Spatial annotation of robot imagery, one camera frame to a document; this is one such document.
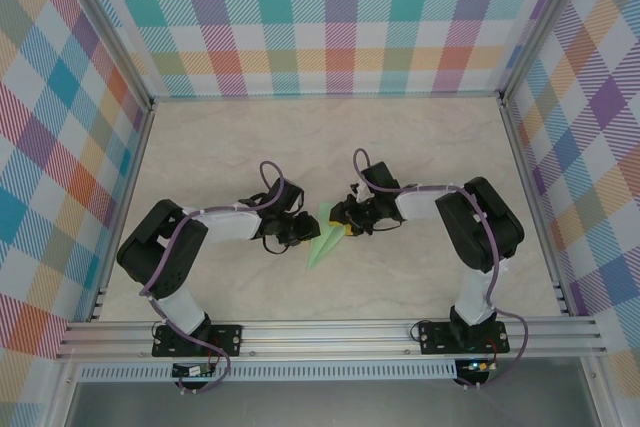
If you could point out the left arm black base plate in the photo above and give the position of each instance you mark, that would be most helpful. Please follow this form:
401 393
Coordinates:
230 339

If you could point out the aluminium side frame rail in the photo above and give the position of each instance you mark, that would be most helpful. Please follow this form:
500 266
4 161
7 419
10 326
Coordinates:
132 172
525 172

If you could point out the aluminium frame post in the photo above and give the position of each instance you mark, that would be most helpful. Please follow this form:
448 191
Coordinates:
542 22
107 29

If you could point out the small black circuit board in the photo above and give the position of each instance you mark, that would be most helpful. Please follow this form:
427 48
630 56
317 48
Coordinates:
192 371
477 366

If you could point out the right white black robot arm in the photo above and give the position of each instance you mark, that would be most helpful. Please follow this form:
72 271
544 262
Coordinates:
420 204

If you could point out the wide aluminium mounting rail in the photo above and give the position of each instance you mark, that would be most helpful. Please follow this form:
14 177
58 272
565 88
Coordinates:
325 339

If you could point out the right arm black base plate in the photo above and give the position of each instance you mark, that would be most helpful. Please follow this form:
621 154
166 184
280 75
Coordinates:
431 339

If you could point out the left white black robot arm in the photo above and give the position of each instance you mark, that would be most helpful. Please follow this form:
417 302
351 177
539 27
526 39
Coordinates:
230 224

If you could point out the aluminium frame leg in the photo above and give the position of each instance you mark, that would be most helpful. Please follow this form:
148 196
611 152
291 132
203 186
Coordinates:
62 397
597 397

